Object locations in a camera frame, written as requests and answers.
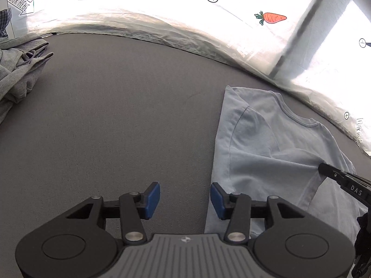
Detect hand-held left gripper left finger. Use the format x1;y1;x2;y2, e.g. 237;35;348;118
66;182;160;244

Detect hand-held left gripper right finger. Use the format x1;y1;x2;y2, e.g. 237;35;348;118
210;182;305;244

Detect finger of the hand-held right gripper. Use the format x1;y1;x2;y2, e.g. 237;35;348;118
318;164;348;187

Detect light blue T-shirt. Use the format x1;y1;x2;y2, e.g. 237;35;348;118
204;85;368;238

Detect grey shirt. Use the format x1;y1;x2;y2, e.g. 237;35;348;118
0;32;54;123

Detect printed white sheet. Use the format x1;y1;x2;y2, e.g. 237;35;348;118
0;0;371;157

